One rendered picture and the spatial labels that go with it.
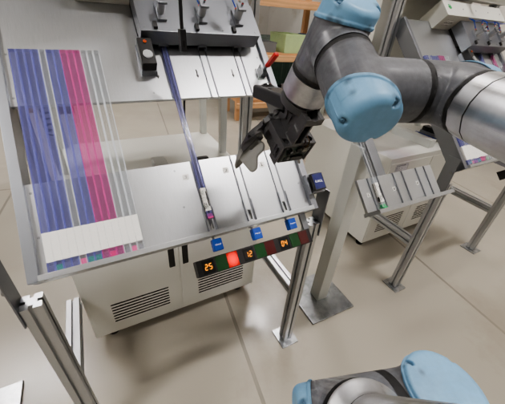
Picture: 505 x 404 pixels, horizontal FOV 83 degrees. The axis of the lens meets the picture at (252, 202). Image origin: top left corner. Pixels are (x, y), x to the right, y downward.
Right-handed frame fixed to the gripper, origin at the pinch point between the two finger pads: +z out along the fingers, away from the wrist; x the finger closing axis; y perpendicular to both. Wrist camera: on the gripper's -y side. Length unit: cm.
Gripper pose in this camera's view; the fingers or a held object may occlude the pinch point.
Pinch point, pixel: (260, 159)
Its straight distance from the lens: 65.2
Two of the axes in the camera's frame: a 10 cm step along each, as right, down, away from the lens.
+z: -2.8, 4.9, 8.3
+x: 8.9, -2.0, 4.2
